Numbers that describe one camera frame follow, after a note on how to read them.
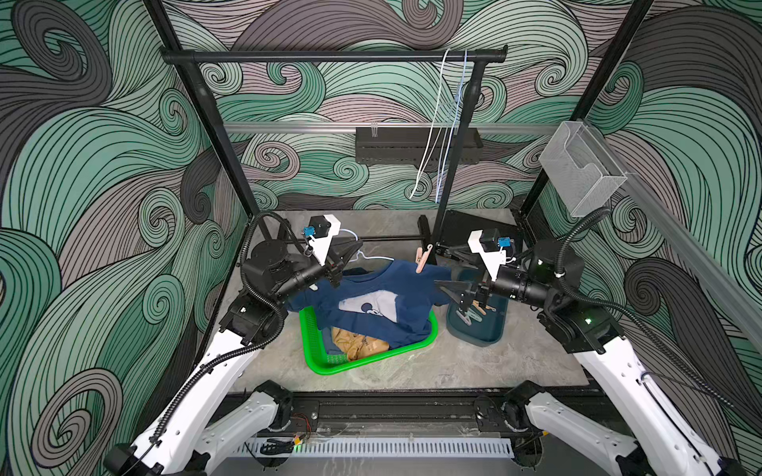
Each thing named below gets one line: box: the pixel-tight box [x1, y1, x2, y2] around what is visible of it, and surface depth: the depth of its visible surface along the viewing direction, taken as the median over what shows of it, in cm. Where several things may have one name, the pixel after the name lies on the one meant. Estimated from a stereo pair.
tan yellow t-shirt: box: [330, 326, 390, 361], surface depth 81 cm
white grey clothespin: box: [455, 307, 483, 326], surface depth 92 cm
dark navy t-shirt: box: [284, 258, 453, 349], surface depth 78 cm
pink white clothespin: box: [414, 243, 434, 274], surface depth 67 cm
